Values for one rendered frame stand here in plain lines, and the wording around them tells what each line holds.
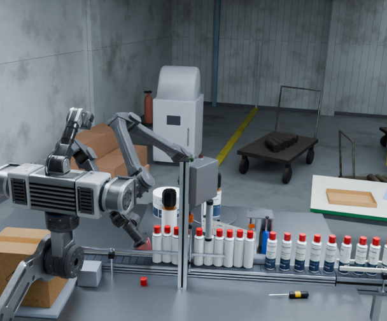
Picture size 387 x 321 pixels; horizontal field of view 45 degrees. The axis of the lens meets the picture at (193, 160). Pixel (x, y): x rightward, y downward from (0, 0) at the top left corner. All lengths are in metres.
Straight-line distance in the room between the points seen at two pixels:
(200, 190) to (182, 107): 4.29
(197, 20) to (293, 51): 2.26
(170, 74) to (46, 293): 4.71
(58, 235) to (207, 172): 0.72
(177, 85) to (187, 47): 4.60
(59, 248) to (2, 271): 0.38
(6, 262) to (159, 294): 0.72
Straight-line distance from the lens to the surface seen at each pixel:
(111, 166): 5.50
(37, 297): 2.30
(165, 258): 2.50
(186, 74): 6.51
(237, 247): 2.44
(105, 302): 2.33
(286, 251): 2.46
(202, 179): 2.15
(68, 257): 2.01
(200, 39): 10.95
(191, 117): 6.40
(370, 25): 10.64
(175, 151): 2.43
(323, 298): 2.46
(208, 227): 2.29
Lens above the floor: 2.16
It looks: 18 degrees down
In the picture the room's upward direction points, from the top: 2 degrees clockwise
